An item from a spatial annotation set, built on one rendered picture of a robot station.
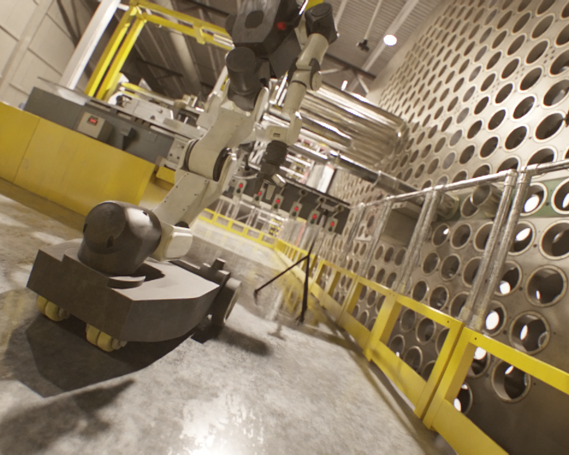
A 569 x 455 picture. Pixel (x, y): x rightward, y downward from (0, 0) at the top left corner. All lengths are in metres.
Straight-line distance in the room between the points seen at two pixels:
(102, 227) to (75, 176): 1.90
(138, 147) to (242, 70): 1.93
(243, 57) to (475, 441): 1.45
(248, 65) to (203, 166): 0.40
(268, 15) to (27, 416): 1.37
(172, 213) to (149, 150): 1.88
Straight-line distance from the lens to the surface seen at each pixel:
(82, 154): 2.64
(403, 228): 3.30
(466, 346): 1.19
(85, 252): 0.78
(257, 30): 1.32
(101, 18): 12.92
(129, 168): 2.42
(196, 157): 1.10
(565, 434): 1.93
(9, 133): 3.08
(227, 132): 1.16
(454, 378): 1.21
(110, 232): 0.73
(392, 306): 1.63
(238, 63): 1.14
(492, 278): 1.21
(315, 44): 1.31
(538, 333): 2.82
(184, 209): 1.01
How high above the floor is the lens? 0.43
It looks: 2 degrees up
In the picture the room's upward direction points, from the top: 22 degrees clockwise
